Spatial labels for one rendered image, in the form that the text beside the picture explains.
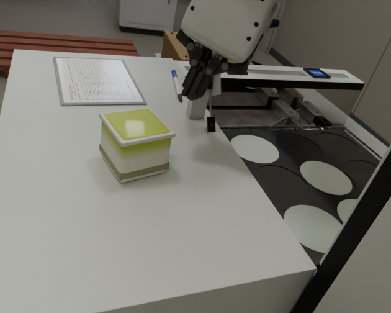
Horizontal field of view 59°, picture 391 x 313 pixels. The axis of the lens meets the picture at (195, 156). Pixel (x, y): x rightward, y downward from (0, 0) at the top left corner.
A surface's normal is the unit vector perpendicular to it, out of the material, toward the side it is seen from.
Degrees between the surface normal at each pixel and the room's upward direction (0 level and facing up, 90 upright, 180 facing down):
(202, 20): 78
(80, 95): 0
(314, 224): 0
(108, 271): 0
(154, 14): 90
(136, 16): 90
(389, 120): 90
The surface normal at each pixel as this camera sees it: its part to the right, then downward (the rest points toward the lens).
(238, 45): -0.33, 0.31
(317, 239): 0.18, -0.80
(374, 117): -0.95, 0.01
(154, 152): 0.54, 0.56
